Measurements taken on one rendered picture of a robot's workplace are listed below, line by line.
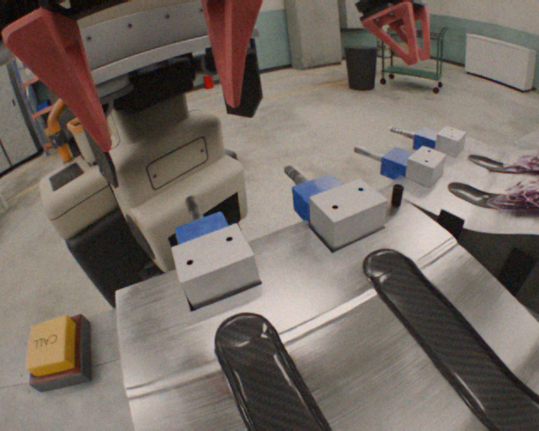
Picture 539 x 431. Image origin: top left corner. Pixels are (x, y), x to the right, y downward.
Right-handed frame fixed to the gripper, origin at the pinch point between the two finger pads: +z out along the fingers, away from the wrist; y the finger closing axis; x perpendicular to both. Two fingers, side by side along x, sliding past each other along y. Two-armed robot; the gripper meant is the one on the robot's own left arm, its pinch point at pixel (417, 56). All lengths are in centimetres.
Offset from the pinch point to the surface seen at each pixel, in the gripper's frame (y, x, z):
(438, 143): 1.7, 2.2, 13.1
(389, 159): -8.2, 6.1, 11.2
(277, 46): 417, 378, -134
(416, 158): -8.4, 2.3, 11.6
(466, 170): -1.6, -2.1, 16.7
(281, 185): 78, 138, 43
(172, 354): -40.7, 4.2, 9.7
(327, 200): -25.8, 2.3, 7.7
